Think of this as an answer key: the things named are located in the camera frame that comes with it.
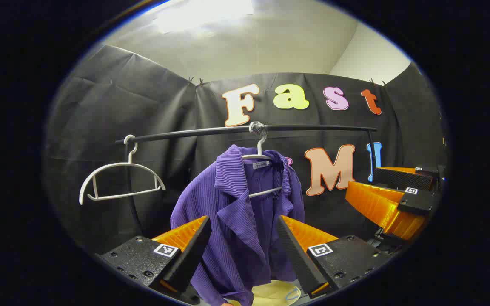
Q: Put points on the purple ribbed jacket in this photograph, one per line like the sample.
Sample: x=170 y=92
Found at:
x=232 y=212

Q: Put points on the white hanger with taped hook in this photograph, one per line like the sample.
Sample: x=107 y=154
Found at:
x=257 y=127

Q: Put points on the beige laundry hamper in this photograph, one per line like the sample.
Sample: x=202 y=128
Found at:
x=270 y=293

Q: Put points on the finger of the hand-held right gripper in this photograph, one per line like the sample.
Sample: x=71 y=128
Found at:
x=398 y=178
x=377 y=204

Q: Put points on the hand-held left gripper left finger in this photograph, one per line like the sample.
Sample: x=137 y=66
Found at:
x=192 y=255

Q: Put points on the black clothes rail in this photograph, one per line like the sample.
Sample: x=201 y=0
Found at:
x=185 y=134

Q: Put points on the white plastic hanger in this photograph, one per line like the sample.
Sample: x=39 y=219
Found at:
x=113 y=165

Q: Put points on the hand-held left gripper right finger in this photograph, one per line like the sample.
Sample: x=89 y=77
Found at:
x=299 y=255

